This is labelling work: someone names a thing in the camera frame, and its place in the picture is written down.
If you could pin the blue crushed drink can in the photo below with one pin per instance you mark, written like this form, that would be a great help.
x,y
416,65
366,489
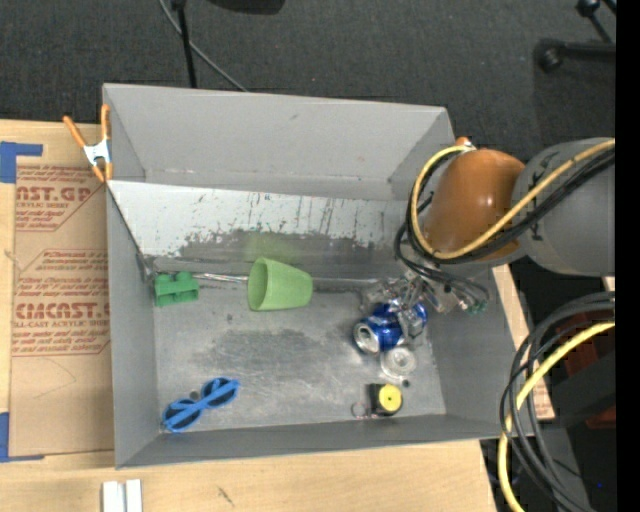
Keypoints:
x,y
382,334

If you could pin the black cylinder on white bracket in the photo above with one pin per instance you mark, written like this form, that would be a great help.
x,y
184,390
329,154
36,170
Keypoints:
x,y
451,300

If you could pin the yellow and black tape measure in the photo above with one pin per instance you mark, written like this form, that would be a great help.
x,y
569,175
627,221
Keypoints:
x,y
389,398

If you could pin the brown cardboard board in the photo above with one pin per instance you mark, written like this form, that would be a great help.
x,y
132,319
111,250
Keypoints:
x,y
60,300

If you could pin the grey metal bin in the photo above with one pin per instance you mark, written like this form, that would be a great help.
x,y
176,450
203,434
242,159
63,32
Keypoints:
x,y
280,345

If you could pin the green plastic cup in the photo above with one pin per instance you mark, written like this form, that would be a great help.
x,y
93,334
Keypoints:
x,y
280,287

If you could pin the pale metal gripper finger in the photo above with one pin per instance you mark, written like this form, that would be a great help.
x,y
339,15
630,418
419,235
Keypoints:
x,y
413,322
382,292

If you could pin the green toy brick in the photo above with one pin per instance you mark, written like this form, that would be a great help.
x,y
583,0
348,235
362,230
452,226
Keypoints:
x,y
175,290

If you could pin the blue sunglasses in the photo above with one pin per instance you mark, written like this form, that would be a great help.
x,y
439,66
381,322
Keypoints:
x,y
200,402

